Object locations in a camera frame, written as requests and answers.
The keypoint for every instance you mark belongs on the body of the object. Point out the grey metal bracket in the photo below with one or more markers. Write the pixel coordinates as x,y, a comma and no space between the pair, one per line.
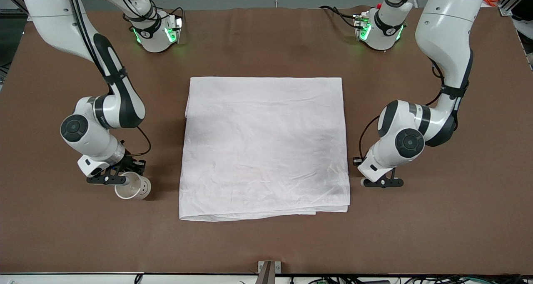
268,271

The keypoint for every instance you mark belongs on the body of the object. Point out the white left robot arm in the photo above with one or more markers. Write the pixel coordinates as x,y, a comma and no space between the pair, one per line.
445,34

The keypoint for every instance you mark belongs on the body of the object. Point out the white cloth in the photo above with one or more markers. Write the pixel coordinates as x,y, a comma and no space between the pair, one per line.
262,150

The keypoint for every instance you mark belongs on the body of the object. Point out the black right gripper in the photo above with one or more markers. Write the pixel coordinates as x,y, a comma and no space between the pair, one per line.
132,165

